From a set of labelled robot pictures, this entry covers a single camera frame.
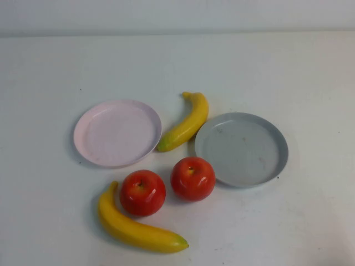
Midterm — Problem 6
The small yellow plastic banana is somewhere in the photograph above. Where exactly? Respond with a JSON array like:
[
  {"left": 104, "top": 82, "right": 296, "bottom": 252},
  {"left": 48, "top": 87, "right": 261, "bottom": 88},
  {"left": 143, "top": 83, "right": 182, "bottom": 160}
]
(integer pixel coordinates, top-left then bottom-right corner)
[{"left": 156, "top": 91, "right": 210, "bottom": 152}]

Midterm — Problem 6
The red plastic apple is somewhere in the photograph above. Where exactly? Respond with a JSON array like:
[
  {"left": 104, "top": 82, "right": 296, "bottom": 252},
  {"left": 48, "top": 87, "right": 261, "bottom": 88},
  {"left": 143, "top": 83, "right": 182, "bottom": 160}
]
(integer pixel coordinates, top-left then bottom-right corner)
[
  {"left": 170, "top": 157, "right": 216, "bottom": 202},
  {"left": 119, "top": 170, "right": 167, "bottom": 217}
]

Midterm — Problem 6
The large yellow plastic banana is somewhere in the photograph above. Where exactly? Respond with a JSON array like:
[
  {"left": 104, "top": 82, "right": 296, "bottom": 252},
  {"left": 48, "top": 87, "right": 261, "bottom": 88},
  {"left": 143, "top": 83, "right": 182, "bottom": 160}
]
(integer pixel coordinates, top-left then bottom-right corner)
[{"left": 97, "top": 181, "right": 190, "bottom": 254}]

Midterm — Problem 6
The pink round plate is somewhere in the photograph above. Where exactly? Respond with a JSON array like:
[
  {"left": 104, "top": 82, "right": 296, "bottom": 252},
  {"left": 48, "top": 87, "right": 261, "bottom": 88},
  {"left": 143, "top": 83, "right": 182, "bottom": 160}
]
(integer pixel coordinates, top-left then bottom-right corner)
[{"left": 73, "top": 99, "right": 163, "bottom": 169}]

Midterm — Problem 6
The grey round plate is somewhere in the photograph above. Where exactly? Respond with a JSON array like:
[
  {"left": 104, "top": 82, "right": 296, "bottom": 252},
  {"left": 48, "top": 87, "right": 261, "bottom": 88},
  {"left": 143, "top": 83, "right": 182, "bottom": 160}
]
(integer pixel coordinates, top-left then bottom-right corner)
[{"left": 194, "top": 112, "right": 290, "bottom": 189}]

